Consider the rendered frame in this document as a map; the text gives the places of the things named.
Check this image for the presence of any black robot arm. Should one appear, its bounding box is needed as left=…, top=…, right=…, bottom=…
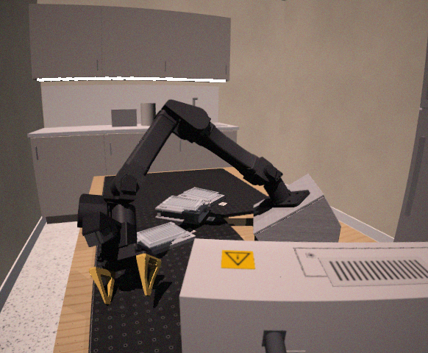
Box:
left=77, top=99, right=310, bottom=252

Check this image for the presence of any white well plate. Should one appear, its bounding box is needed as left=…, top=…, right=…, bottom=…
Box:
left=137, top=222, right=187, bottom=248
left=183, top=188, right=219, bottom=201
left=162, top=196, right=204, bottom=211

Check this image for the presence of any light grey machine housing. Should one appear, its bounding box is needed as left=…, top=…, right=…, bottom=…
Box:
left=179, top=238, right=428, bottom=353

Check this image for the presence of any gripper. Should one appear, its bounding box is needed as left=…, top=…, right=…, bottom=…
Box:
left=89, top=229, right=162, bottom=304

